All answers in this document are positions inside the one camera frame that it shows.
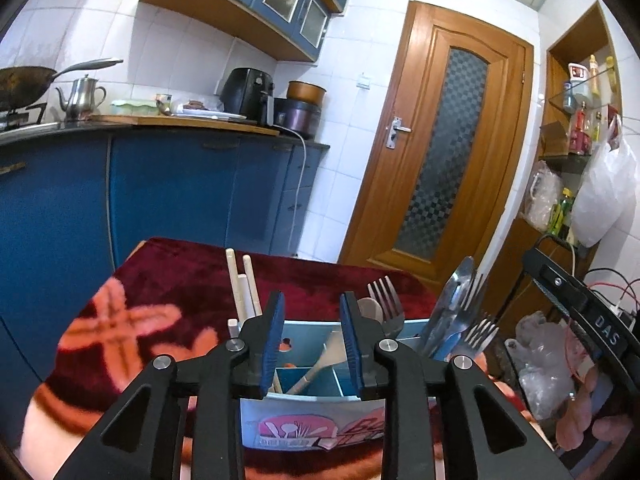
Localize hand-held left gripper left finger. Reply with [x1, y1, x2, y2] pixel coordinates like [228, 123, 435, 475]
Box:
[52, 291, 286, 480]

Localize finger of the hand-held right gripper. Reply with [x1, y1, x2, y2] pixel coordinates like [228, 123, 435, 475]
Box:
[522, 247, 588, 311]

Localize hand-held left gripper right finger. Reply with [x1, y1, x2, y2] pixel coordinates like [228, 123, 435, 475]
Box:
[340, 291, 576, 480]

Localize beige spoon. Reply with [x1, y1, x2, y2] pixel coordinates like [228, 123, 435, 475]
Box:
[356, 297, 385, 326]

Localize wooden spoon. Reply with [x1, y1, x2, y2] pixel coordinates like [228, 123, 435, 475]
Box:
[285, 332, 346, 396]

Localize large steel fork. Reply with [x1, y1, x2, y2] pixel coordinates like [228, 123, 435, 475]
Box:
[367, 276, 406, 341]

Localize white chopsticks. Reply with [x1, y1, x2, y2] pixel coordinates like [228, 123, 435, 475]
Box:
[243, 255, 262, 318]

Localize small steel fork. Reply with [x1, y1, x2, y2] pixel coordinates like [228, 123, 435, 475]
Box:
[452, 272, 490, 331]

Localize light blue utensil box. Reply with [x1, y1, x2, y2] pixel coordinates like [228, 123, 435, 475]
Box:
[239, 317, 436, 453]

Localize steel table knife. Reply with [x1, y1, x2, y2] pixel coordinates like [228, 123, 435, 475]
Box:
[420, 256, 477, 356]

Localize person's right hand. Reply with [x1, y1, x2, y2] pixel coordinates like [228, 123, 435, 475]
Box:
[556, 366, 638, 451]

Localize green bottle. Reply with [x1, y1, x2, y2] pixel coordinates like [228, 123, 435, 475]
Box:
[547, 187, 573, 238]

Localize crumpled clear plastic bag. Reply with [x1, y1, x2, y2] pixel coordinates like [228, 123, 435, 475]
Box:
[504, 310, 596, 421]

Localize white plastic bag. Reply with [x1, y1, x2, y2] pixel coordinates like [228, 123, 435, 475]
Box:
[570, 115, 638, 248]

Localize red floral plush blanket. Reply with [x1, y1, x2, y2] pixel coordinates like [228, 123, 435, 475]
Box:
[15, 237, 551, 480]

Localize cardboard box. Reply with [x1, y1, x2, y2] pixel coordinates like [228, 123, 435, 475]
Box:
[539, 121, 571, 157]

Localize wooden door with glass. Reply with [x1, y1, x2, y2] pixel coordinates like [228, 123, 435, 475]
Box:
[339, 0, 535, 288]

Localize red label bottle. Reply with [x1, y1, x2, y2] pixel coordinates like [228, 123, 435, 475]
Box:
[570, 102, 593, 156]

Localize blue kitchen base cabinets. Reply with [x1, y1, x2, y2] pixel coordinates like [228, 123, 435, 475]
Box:
[0, 122, 331, 411]

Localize purple rice cooker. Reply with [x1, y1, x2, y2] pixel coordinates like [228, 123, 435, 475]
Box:
[274, 97, 322, 139]

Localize wooden cutting board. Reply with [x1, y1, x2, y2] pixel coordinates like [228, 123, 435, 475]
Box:
[89, 113, 281, 137]

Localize plate of food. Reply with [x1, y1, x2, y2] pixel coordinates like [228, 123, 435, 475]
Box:
[172, 99, 248, 122]

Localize black air fryer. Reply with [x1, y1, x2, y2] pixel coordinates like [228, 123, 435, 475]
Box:
[220, 67, 275, 127]

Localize brown pot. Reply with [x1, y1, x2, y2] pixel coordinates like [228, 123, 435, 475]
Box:
[286, 80, 327, 105]

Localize steel kettle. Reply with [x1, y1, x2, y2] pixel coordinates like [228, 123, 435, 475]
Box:
[55, 74, 108, 122]

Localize gas stove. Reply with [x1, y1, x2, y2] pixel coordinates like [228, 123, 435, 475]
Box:
[0, 102, 48, 131]

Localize black wok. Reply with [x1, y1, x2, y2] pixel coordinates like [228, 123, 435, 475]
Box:
[0, 57, 124, 111]

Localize red wire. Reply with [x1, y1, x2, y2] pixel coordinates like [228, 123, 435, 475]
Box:
[582, 267, 640, 311]

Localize fork with light blue handle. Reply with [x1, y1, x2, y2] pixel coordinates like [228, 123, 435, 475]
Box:
[440, 312, 500, 361]

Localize white power cable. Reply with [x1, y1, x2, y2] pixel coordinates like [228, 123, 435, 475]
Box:
[272, 122, 307, 256]

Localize metal door handle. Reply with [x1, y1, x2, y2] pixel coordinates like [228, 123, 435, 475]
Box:
[385, 116, 412, 150]

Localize wooden wall shelf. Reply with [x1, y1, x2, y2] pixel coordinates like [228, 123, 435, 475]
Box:
[487, 0, 623, 321]

